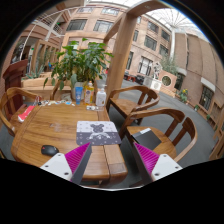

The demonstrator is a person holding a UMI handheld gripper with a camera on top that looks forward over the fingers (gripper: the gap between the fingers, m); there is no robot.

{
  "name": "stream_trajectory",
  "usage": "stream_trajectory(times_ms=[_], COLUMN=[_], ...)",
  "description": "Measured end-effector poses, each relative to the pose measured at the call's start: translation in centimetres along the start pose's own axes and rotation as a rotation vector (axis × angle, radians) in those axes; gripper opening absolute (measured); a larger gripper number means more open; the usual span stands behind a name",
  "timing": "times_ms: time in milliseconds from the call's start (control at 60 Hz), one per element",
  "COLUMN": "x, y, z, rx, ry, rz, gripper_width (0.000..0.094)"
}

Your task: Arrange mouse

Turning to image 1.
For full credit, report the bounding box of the grey bear mouse pad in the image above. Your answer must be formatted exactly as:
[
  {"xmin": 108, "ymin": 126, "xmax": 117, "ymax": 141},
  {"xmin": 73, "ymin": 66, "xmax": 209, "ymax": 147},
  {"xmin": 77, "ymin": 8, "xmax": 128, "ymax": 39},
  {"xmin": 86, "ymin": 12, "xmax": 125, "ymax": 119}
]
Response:
[{"xmin": 76, "ymin": 121, "xmax": 121, "ymax": 146}]

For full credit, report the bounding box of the black computer mouse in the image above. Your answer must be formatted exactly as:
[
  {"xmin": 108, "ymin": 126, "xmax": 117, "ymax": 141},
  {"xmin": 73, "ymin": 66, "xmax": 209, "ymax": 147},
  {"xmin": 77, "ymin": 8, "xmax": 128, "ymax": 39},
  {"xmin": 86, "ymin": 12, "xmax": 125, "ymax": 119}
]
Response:
[{"xmin": 41, "ymin": 145, "xmax": 59, "ymax": 156}]

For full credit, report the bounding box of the black notebook on chair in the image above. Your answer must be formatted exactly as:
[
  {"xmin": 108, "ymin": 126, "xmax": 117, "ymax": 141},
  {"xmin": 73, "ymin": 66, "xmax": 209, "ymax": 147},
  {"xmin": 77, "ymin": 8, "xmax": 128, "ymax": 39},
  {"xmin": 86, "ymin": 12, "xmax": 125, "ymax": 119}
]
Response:
[{"xmin": 132, "ymin": 128, "xmax": 161, "ymax": 150}]

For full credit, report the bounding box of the green potted plant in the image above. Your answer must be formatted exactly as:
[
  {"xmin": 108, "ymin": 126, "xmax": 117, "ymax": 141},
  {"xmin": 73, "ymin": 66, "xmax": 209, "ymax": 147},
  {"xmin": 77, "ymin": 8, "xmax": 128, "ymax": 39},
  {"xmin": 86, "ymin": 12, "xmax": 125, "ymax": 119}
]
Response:
[{"xmin": 50, "ymin": 41, "xmax": 113, "ymax": 100}]

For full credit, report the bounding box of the wooden chair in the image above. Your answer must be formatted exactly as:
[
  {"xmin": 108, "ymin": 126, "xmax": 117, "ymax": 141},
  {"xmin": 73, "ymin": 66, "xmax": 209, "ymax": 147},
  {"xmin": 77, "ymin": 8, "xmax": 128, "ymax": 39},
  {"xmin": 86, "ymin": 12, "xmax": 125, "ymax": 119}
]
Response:
[
  {"xmin": 106, "ymin": 85, "xmax": 160, "ymax": 118},
  {"xmin": 0, "ymin": 87, "xmax": 42, "ymax": 136},
  {"xmin": 118, "ymin": 107, "xmax": 198, "ymax": 164}
]

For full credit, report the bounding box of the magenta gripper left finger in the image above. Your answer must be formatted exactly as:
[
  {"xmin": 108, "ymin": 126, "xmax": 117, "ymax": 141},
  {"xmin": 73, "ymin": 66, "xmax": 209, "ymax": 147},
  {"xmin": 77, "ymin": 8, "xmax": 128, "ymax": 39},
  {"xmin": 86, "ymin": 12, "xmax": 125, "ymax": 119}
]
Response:
[{"xmin": 41, "ymin": 143, "xmax": 92, "ymax": 185}]

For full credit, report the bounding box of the blue tube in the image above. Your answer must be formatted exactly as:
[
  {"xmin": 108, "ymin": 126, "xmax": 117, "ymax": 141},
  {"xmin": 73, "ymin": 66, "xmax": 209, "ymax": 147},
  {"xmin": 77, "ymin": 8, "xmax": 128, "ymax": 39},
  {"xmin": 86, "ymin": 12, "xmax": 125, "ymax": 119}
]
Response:
[{"xmin": 75, "ymin": 87, "xmax": 83, "ymax": 105}]

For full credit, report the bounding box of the far right wooden chair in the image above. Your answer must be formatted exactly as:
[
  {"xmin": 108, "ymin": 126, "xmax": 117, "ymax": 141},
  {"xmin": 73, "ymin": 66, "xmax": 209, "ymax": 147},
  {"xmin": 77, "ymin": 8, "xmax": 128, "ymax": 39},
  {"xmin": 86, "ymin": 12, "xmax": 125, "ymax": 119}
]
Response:
[{"xmin": 106, "ymin": 85, "xmax": 160, "ymax": 118}]

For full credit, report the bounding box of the wooden pillar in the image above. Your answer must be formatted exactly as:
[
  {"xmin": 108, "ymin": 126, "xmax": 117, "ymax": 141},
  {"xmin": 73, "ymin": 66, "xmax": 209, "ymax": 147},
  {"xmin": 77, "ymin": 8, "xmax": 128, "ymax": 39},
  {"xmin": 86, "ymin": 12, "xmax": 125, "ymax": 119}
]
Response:
[{"xmin": 103, "ymin": 0, "xmax": 168, "ymax": 95}]

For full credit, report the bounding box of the yellow drink bottle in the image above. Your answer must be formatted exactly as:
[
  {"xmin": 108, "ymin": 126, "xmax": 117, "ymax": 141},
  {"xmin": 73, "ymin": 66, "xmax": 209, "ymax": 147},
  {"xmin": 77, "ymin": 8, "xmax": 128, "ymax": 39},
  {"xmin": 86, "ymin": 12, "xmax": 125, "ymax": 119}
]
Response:
[{"xmin": 84, "ymin": 81, "xmax": 94, "ymax": 105}]

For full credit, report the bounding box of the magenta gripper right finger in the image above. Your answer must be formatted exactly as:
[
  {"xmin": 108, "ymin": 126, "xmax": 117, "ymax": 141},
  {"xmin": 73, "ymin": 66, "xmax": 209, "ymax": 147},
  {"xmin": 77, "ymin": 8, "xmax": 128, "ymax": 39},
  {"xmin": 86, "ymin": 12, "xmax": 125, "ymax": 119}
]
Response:
[{"xmin": 130, "ymin": 142, "xmax": 183, "ymax": 186}]

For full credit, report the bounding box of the near right wooden chair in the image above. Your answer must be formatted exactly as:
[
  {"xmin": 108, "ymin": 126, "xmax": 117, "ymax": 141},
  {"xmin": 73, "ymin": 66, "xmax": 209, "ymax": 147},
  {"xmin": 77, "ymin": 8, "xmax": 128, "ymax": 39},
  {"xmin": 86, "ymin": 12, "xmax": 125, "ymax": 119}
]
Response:
[{"xmin": 118, "ymin": 107, "xmax": 198, "ymax": 164}]

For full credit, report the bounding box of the left wooden chair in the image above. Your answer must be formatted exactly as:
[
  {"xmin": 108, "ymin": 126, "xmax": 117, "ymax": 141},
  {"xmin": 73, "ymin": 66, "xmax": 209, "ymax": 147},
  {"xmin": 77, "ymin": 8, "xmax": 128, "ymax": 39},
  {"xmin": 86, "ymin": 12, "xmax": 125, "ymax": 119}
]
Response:
[{"xmin": 0, "ymin": 87, "xmax": 42, "ymax": 136}]

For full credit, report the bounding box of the white statue on pedestal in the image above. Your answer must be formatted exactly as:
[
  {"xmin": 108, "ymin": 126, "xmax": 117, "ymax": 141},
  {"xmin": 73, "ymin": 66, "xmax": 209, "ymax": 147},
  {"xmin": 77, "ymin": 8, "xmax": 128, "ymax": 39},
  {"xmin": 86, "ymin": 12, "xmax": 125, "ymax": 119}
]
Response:
[{"xmin": 150, "ymin": 62, "xmax": 161, "ymax": 91}]

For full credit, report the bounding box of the wooden table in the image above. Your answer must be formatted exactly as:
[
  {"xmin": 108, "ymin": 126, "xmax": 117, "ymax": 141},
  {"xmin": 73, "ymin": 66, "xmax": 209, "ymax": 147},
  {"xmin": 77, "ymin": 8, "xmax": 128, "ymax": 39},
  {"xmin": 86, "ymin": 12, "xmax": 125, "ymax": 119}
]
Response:
[{"xmin": 11, "ymin": 103, "xmax": 128, "ymax": 185}]

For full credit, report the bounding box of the red item on chair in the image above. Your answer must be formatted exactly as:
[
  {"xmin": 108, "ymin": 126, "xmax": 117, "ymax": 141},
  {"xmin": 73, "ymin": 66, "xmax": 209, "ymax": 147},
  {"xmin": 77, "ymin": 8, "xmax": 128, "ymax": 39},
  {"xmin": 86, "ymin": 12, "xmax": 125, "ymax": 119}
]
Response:
[{"xmin": 18, "ymin": 106, "xmax": 35, "ymax": 122}]

